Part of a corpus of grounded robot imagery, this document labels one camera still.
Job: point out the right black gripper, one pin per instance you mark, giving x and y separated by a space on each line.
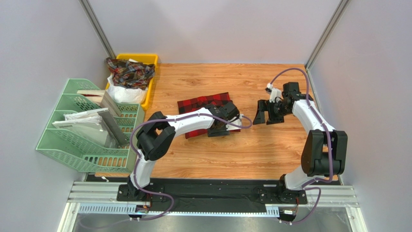
268 109

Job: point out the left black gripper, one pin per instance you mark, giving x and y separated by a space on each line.
214 133

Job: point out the red black plaid shirt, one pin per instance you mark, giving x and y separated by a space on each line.
191 105

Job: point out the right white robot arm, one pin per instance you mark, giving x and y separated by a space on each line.
324 152

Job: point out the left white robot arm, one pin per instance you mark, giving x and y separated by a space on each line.
151 140

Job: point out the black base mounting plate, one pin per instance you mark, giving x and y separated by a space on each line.
210 195

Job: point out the yellow plastic bin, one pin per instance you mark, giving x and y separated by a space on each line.
146 59

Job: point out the white cloth in bin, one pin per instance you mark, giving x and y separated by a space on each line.
125 95

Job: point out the multicolour plaid shirt in bin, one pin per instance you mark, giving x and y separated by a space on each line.
130 74

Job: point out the papers in file rack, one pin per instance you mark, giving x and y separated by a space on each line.
98 126

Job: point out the brown book in rack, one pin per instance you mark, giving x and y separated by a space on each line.
95 96

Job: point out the green plastic file rack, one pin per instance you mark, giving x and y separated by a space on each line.
75 151

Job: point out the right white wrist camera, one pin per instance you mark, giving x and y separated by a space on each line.
275 95

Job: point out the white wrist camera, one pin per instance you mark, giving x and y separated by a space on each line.
234 125
275 95

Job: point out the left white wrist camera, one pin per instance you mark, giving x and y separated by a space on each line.
234 125

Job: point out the aluminium rail frame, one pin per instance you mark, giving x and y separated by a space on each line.
91 206

